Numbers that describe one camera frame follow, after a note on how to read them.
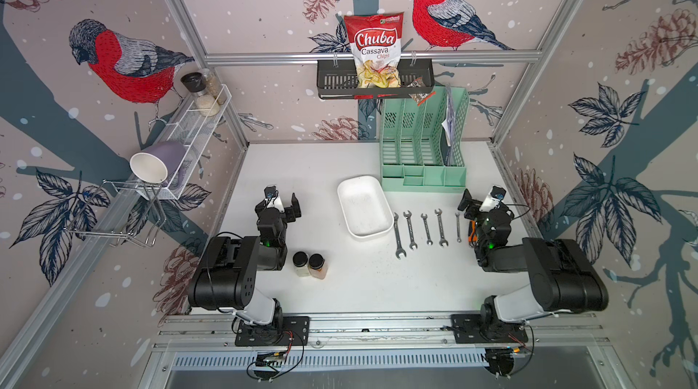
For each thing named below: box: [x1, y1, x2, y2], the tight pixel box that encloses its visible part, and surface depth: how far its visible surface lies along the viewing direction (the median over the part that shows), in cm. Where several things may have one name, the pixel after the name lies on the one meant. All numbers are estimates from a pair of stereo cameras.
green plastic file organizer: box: [379, 85, 470, 193], surface depth 109 cm
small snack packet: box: [407, 76, 438, 107], surface depth 92 cm
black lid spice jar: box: [292, 250, 310, 278], surface depth 79 cm
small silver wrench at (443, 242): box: [434, 208, 449, 249], surface depth 94 cm
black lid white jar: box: [179, 71, 221, 118], surface depth 83 cm
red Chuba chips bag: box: [343, 11, 405, 89], surface depth 84 cm
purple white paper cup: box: [129, 141, 187, 184], surface depth 63 cm
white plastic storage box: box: [337, 175, 395, 239], surface depth 101 cm
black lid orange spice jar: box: [308, 252, 328, 280], surface depth 79 cm
